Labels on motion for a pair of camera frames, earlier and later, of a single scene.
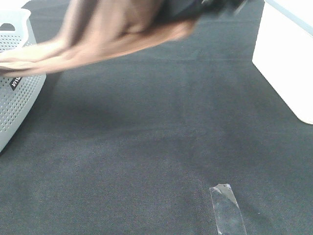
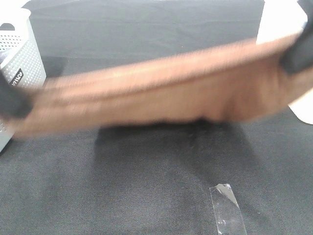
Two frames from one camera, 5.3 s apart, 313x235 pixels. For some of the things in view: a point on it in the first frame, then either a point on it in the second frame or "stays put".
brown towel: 94,30 → 244,82
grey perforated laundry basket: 18,95 stays put
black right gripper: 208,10 → 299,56
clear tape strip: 228,215 stays put
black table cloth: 132,146 stays put
